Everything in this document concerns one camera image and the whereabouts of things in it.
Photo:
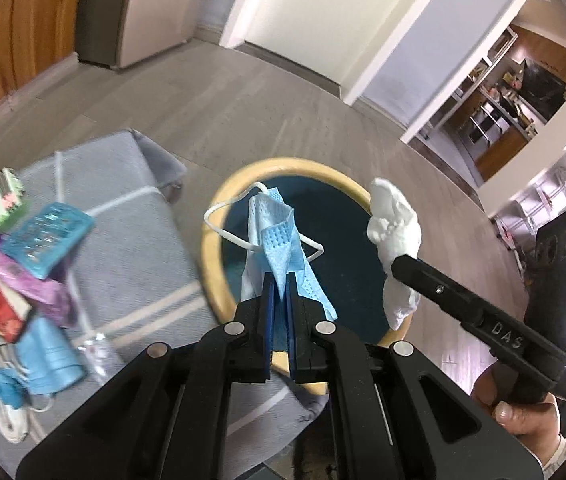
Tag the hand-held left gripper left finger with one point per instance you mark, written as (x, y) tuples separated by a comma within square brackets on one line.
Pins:
[(268, 325)]

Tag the wooden door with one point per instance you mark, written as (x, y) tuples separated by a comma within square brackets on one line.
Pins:
[(13, 35)]

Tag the yellow rimmed trash bin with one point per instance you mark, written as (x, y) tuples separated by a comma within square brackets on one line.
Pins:
[(343, 240)]

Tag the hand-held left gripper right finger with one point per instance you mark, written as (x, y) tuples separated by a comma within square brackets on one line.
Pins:
[(290, 330)]

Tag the person's right hand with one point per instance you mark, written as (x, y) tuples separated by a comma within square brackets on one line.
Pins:
[(528, 420)]

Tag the grey checked cloth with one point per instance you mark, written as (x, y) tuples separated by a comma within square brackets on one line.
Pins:
[(138, 260)]

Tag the white tissue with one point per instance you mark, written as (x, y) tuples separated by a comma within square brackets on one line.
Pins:
[(393, 225)]

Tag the kitchen cabinets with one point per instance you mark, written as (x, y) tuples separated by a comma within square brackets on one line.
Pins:
[(518, 105)]

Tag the purple plastic wrapper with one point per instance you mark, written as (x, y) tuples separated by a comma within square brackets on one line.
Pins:
[(23, 280)]

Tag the clear plastic wrapper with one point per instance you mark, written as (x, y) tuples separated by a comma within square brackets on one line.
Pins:
[(95, 352)]

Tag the white crumpled mask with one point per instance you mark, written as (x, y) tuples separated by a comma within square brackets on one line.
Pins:
[(5, 417)]

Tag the white door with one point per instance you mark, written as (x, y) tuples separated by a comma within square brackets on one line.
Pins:
[(323, 20)]

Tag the white shelf rack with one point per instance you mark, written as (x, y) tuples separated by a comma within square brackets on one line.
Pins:
[(538, 205)]

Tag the teal blister pack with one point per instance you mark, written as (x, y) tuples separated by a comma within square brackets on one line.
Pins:
[(45, 240)]

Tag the blue face mask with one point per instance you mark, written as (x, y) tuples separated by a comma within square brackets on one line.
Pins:
[(48, 360), (273, 240)]

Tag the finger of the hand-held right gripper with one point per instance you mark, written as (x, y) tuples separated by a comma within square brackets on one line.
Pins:
[(433, 290)]

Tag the stainless steel fridge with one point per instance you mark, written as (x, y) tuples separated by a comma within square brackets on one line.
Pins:
[(138, 5)]

